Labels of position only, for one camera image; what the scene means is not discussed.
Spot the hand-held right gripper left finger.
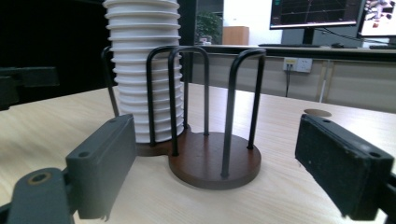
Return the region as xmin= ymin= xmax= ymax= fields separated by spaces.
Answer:
xmin=64 ymin=113 xmax=138 ymax=222

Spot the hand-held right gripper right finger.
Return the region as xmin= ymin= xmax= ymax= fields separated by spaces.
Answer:
xmin=294 ymin=113 xmax=396 ymax=222

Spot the black wire wooden cup holder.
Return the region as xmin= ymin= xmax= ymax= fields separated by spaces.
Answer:
xmin=100 ymin=45 xmax=268 ymax=190

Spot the stack of white paper cups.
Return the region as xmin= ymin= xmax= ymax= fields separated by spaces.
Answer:
xmin=102 ymin=0 xmax=185 ymax=145

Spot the black equipment block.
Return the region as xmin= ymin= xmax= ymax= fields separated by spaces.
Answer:
xmin=0 ymin=65 xmax=61 ymax=112

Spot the background office desk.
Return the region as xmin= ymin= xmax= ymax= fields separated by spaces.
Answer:
xmin=190 ymin=44 xmax=396 ymax=115

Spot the black keyboard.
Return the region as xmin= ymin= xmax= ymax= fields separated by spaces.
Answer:
xmin=257 ymin=43 xmax=321 ymax=49

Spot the computer monitor with bright screen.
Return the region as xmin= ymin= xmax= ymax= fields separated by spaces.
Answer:
xmin=357 ymin=0 xmax=396 ymax=39

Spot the large black computer monitor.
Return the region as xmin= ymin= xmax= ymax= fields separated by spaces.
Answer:
xmin=269 ymin=0 xmax=366 ymax=46

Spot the small wooden cabinet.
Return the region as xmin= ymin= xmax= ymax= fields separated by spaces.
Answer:
xmin=221 ymin=25 xmax=250 ymax=46

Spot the green potted plant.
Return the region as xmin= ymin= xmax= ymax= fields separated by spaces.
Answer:
xmin=195 ymin=10 xmax=224 ymax=46

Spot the round cable hole cover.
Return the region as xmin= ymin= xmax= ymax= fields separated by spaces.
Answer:
xmin=303 ymin=108 xmax=332 ymax=119

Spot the black power cable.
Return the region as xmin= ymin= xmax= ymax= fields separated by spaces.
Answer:
xmin=285 ymin=63 xmax=292 ymax=98

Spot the white wall socket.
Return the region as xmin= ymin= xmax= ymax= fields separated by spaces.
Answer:
xmin=282 ymin=57 xmax=314 ymax=75

